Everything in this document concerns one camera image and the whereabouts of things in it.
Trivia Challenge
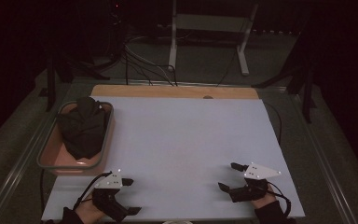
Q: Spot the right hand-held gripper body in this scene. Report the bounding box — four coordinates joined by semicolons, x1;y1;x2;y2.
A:
228;161;282;203

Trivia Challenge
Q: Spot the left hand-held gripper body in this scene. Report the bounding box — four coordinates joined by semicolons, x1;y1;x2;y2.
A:
91;169;131;223

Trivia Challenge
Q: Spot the pink plastic basin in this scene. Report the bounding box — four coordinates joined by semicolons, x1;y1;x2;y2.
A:
36;100;116;177

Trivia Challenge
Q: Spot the dark cloth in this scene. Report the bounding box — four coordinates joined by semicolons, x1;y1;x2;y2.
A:
56;96;110;161

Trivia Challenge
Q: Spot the person's right hand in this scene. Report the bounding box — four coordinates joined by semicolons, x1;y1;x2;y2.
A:
250;184;278;210

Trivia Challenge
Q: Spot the person's left hand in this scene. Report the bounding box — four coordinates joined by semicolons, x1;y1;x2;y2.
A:
74;191;107;224

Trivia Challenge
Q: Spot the white table board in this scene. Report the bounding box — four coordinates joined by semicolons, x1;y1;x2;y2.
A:
40;95;307;223

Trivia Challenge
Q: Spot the light wooden board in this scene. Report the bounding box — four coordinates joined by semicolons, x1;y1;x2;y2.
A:
89;84;260;101

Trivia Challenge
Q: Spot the black tripod stand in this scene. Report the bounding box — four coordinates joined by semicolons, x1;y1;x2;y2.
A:
38;50;112;113
251;29;319;124

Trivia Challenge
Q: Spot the white metal stand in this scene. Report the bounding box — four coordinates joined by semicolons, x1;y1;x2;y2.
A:
168;0;260;77

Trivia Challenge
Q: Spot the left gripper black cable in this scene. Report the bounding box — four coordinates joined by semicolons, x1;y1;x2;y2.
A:
72;171;114;211

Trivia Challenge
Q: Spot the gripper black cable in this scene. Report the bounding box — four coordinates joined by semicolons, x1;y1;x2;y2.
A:
72;171;114;211
266;180;293;219

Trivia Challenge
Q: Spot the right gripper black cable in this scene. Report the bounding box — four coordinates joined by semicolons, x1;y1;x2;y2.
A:
266;180;293;219

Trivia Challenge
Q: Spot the black cable beside table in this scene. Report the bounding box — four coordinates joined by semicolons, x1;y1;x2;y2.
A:
263;101;283;146

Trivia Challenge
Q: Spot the black cable under basin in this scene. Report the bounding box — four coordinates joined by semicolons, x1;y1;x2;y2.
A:
38;168;47;217

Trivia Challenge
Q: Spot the metal floor rail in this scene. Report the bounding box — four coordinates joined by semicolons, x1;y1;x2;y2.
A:
291;92;358;224
74;78;289;93
0;99;63;224

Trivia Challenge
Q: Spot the thin black floor cable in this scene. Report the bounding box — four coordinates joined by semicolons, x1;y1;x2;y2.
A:
215;46;241;88

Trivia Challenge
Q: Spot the black looped floor cable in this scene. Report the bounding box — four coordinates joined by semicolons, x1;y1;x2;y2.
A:
157;63;179;87

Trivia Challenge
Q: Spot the white floor cable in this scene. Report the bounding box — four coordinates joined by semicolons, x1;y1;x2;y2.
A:
123;42;175;87

